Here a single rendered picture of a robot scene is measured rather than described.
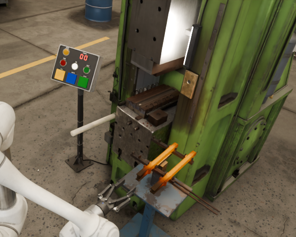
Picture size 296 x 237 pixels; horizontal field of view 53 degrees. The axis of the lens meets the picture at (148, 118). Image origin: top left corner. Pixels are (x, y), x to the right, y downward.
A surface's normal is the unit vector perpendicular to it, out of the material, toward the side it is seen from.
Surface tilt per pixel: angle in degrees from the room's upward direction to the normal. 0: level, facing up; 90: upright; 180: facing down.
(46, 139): 0
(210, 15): 90
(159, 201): 0
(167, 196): 0
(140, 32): 90
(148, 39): 90
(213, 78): 90
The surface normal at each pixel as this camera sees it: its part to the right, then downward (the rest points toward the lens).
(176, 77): -0.69, 0.33
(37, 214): 0.14, -0.80
